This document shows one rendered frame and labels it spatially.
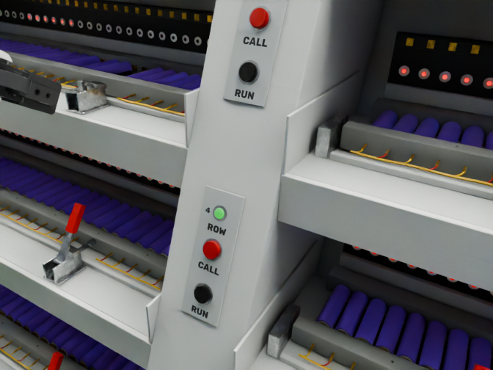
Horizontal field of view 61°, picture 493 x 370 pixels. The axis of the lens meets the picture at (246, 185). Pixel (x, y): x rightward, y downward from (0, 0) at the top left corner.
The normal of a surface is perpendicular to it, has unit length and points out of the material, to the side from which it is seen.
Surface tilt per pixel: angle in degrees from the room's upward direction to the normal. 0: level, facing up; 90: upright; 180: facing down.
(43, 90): 90
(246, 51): 90
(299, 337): 110
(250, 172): 90
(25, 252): 20
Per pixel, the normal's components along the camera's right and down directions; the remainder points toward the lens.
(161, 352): -0.45, 0.07
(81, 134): -0.50, 0.40
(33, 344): 0.04, -0.88
